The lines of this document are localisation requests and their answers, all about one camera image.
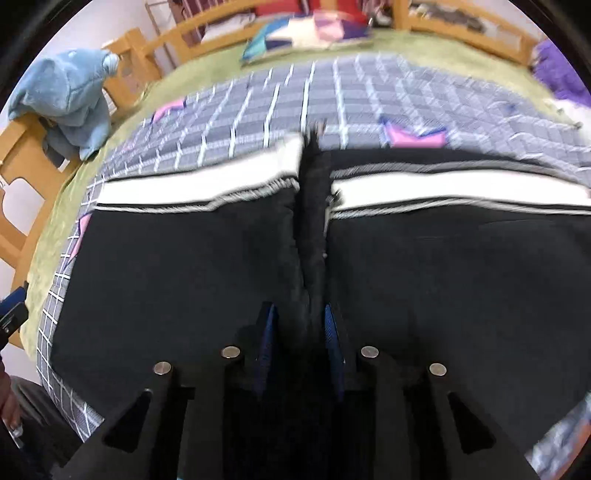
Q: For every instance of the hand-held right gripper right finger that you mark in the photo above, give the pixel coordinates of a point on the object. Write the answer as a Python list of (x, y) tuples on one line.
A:
[(330, 334)]

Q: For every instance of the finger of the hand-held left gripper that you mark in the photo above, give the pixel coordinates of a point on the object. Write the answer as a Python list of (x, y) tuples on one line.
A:
[(16, 302)]

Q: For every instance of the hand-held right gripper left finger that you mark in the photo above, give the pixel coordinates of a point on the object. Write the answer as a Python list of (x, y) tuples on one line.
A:
[(268, 341)]

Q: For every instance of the black pants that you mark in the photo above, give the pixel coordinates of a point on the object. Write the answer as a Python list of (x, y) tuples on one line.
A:
[(184, 277)]

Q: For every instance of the person's left hand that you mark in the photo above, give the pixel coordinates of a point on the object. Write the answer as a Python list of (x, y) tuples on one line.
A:
[(8, 397)]

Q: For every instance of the blue plush blanket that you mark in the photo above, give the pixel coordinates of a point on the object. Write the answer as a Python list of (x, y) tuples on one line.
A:
[(69, 87)]

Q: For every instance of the grey checked quilt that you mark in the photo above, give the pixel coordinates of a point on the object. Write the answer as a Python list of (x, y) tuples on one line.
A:
[(258, 106)]

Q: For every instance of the green bed sheet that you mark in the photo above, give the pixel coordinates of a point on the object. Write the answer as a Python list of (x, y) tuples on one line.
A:
[(203, 69)]

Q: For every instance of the geometric patterned cushion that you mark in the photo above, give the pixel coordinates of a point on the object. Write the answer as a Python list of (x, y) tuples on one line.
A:
[(304, 34)]

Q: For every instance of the red chair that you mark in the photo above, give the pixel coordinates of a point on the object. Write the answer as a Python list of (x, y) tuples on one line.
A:
[(334, 8), (277, 7)]

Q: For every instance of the white flowered pillow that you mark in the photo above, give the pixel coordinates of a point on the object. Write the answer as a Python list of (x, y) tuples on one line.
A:
[(577, 111)]

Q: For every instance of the purple plush toy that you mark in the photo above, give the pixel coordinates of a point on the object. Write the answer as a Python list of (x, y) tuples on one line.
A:
[(563, 74)]

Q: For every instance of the wooden bed frame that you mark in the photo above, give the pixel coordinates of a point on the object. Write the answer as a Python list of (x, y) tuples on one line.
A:
[(18, 152)]

